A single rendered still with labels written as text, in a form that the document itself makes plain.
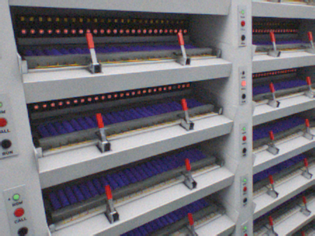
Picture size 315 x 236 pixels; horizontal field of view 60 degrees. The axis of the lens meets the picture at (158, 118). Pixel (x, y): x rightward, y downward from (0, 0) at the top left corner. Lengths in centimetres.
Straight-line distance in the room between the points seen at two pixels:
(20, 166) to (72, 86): 19
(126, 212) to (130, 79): 35
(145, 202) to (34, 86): 43
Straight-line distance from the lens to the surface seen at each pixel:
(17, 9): 82
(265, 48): 114
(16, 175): 62
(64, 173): 65
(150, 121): 79
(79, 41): 81
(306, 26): 158
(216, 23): 96
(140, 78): 69
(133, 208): 79
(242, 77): 94
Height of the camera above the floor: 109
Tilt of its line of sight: 12 degrees down
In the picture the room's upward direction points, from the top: 4 degrees counter-clockwise
